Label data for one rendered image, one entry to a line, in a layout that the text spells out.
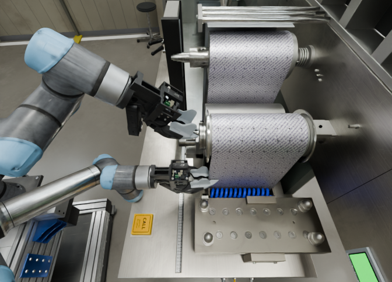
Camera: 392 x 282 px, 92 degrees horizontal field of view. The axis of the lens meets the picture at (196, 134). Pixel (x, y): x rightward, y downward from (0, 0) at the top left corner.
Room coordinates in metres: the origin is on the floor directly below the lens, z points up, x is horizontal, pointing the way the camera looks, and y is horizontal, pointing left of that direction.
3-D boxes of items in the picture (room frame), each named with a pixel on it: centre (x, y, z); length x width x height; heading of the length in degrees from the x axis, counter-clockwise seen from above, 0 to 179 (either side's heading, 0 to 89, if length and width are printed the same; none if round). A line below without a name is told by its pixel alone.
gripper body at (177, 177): (0.25, 0.08, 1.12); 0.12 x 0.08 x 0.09; 90
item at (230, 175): (0.25, -0.16, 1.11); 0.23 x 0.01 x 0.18; 90
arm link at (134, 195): (0.26, 0.25, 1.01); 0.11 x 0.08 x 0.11; 51
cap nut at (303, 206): (0.18, -0.36, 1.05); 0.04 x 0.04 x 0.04
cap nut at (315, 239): (0.09, -0.36, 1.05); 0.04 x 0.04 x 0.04
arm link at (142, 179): (0.25, 0.16, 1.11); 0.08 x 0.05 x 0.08; 0
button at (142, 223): (0.15, 0.20, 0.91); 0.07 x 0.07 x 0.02; 0
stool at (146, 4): (3.26, 0.78, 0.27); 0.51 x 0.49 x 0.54; 9
